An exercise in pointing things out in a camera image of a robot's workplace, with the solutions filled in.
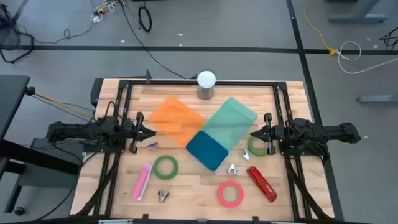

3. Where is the blue plastic bin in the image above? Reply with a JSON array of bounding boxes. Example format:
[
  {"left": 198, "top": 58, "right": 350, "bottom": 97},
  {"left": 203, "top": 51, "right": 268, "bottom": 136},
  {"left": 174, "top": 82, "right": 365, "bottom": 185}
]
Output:
[{"left": 185, "top": 130, "right": 229, "bottom": 172}]

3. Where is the white floor cable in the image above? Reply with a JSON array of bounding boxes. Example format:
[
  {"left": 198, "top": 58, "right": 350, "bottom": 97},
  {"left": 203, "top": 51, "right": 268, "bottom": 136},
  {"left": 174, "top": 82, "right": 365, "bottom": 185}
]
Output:
[{"left": 337, "top": 40, "right": 398, "bottom": 75}]

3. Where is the green tape roll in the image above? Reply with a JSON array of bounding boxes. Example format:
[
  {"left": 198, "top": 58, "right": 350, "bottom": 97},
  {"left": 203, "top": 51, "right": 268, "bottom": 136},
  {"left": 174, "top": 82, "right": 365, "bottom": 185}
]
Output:
[
  {"left": 152, "top": 154, "right": 180, "bottom": 181},
  {"left": 247, "top": 135, "right": 269, "bottom": 157}
]

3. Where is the yellow arm cable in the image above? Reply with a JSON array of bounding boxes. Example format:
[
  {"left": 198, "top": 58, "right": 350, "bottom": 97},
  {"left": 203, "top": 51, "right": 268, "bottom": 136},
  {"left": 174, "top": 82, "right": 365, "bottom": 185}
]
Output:
[{"left": 33, "top": 91, "right": 94, "bottom": 119}]

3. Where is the black cable tangle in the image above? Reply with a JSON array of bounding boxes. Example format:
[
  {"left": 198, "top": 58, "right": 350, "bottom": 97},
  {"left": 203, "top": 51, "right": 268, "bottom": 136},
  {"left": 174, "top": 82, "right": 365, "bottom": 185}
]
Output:
[{"left": 379, "top": 26, "right": 398, "bottom": 50}]

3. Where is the coiled black cable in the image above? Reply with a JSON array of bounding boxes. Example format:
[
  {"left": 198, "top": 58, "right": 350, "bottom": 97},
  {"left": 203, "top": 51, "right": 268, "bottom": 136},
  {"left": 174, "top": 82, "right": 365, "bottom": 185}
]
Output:
[{"left": 137, "top": 5, "right": 154, "bottom": 33}]

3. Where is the yellow extension cable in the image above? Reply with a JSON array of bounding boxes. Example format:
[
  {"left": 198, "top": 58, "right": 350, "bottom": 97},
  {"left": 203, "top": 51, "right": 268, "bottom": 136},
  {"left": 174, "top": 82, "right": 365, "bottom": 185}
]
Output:
[{"left": 303, "top": 0, "right": 339, "bottom": 56}]

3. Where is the pink tape roll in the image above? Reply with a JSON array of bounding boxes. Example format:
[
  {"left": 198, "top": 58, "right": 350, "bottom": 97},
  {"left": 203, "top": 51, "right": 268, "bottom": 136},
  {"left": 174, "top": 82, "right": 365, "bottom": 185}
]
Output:
[{"left": 216, "top": 180, "right": 244, "bottom": 208}]

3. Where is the white bulb table lamp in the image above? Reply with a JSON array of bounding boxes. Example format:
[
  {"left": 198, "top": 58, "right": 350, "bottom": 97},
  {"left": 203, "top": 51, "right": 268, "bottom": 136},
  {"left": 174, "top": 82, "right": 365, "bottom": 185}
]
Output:
[{"left": 196, "top": 70, "right": 217, "bottom": 100}]

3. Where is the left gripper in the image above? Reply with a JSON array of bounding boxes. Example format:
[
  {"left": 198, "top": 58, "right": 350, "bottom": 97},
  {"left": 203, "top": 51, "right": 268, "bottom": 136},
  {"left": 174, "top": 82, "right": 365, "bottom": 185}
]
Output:
[{"left": 123, "top": 111, "right": 157, "bottom": 154}]

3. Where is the pink stapler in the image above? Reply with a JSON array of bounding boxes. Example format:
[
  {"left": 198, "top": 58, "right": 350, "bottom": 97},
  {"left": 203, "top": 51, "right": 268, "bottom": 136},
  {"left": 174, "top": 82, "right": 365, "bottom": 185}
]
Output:
[{"left": 131, "top": 164, "right": 154, "bottom": 201}]

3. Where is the black desk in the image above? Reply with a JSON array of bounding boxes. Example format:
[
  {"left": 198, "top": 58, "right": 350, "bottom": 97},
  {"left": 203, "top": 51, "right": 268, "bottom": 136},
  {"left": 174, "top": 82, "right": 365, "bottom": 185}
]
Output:
[{"left": 0, "top": 74, "right": 31, "bottom": 141}]

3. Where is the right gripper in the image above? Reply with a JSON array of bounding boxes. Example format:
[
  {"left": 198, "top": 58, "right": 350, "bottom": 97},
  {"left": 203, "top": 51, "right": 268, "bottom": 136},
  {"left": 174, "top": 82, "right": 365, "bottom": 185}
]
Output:
[{"left": 249, "top": 112, "right": 285, "bottom": 156}]

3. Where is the dark grey staple remover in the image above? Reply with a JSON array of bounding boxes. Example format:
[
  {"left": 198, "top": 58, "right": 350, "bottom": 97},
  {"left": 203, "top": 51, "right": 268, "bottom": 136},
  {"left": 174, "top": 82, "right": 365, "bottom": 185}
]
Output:
[{"left": 157, "top": 189, "right": 170, "bottom": 203}]

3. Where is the grey desk foot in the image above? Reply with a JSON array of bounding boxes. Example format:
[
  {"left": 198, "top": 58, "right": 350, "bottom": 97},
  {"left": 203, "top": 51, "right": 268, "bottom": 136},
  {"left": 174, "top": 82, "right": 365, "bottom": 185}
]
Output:
[
  {"left": 356, "top": 93, "right": 398, "bottom": 105},
  {"left": 328, "top": 0, "right": 389, "bottom": 24}
]

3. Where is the black aluminium rig frame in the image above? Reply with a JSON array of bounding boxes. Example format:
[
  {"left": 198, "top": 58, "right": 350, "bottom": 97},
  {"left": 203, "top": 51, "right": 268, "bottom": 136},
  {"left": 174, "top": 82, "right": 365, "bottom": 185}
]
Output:
[{"left": 74, "top": 78, "right": 336, "bottom": 222}]

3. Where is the mint green translucent bin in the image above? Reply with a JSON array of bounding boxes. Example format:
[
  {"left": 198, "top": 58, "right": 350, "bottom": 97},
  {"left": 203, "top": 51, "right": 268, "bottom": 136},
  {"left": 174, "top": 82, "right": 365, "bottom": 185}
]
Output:
[{"left": 202, "top": 96, "right": 259, "bottom": 152}]

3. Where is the orange translucent plastic bin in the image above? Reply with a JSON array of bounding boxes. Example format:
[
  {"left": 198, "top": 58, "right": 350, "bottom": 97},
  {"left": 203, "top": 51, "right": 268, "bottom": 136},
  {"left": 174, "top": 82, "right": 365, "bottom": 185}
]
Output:
[{"left": 149, "top": 95, "right": 207, "bottom": 148}]

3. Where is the red stapler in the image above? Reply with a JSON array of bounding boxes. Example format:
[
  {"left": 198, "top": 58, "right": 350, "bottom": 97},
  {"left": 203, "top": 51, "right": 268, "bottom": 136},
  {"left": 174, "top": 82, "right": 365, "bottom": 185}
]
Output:
[{"left": 247, "top": 166, "right": 278, "bottom": 203}]

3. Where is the white cable bundle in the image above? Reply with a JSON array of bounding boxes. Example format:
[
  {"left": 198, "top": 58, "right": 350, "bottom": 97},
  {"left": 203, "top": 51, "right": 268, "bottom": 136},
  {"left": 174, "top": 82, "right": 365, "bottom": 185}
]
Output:
[{"left": 90, "top": 0, "right": 125, "bottom": 24}]

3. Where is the long black floor cable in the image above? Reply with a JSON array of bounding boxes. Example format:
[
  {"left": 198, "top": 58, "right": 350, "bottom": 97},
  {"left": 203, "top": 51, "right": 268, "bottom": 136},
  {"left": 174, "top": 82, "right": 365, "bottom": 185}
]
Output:
[{"left": 119, "top": 0, "right": 187, "bottom": 80}]

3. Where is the grey power box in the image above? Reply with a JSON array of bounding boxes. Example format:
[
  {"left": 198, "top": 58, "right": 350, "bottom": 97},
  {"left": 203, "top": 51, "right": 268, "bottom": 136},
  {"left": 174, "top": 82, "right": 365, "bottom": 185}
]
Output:
[{"left": 30, "top": 136, "right": 85, "bottom": 154}]

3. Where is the black desk leg frame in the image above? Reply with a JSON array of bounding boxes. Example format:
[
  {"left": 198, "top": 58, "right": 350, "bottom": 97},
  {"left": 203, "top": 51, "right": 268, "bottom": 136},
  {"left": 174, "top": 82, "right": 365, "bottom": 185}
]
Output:
[{"left": 0, "top": 138, "right": 81, "bottom": 217}]

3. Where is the black cable bundle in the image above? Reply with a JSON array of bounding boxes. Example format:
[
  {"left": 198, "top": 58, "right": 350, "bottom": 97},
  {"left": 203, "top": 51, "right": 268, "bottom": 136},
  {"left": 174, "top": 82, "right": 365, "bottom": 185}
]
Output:
[
  {"left": 73, "top": 151, "right": 123, "bottom": 218},
  {"left": 284, "top": 155, "right": 336, "bottom": 220}
]

